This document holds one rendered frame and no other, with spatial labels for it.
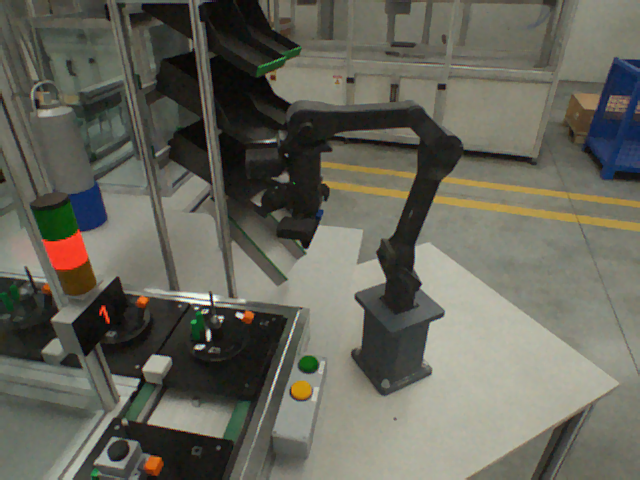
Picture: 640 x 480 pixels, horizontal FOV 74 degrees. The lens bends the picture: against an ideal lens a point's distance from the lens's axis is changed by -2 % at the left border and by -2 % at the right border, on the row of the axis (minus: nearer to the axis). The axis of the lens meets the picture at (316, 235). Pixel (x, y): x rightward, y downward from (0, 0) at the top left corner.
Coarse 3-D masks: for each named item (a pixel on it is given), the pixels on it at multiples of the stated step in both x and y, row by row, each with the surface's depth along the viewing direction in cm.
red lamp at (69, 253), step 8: (80, 232) 64; (64, 240) 62; (72, 240) 63; (80, 240) 64; (48, 248) 62; (56, 248) 62; (64, 248) 62; (72, 248) 63; (80, 248) 64; (56, 256) 62; (64, 256) 63; (72, 256) 63; (80, 256) 64; (56, 264) 63; (64, 264) 63; (72, 264) 64; (80, 264) 65
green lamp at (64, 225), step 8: (56, 208) 59; (64, 208) 60; (40, 216) 59; (48, 216) 59; (56, 216) 60; (64, 216) 60; (72, 216) 62; (40, 224) 60; (48, 224) 60; (56, 224) 60; (64, 224) 61; (72, 224) 62; (40, 232) 61; (48, 232) 60; (56, 232) 61; (64, 232) 61; (72, 232) 62; (48, 240) 61; (56, 240) 61
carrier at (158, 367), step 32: (192, 320) 94; (224, 320) 101; (256, 320) 104; (160, 352) 95; (192, 352) 92; (224, 352) 93; (256, 352) 95; (160, 384) 90; (192, 384) 88; (224, 384) 88; (256, 384) 88
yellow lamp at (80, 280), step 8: (88, 264) 66; (56, 272) 65; (64, 272) 64; (72, 272) 64; (80, 272) 65; (88, 272) 66; (64, 280) 65; (72, 280) 65; (80, 280) 66; (88, 280) 67; (64, 288) 66; (72, 288) 66; (80, 288) 66; (88, 288) 67
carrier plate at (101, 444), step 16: (112, 432) 78; (144, 432) 79; (160, 432) 79; (176, 432) 79; (192, 432) 79; (96, 448) 76; (176, 448) 76; (192, 448) 76; (208, 448) 76; (224, 448) 76; (192, 464) 73; (208, 464) 73; (224, 464) 74
